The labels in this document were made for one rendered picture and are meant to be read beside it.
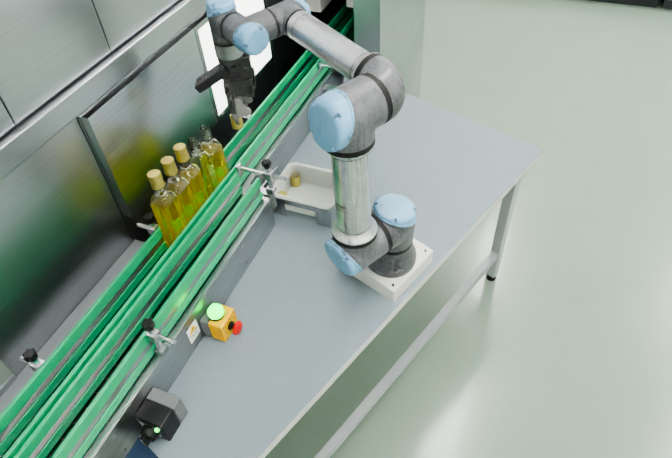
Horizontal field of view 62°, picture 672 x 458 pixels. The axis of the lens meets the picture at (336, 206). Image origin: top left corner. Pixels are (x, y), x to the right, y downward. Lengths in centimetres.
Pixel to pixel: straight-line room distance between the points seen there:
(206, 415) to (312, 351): 31
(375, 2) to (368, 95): 112
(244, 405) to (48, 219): 66
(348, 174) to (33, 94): 70
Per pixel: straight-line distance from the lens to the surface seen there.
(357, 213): 131
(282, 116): 199
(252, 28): 139
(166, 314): 145
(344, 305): 161
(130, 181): 162
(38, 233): 148
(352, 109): 111
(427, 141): 214
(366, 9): 226
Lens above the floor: 207
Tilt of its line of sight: 45 degrees down
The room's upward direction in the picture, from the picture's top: 4 degrees counter-clockwise
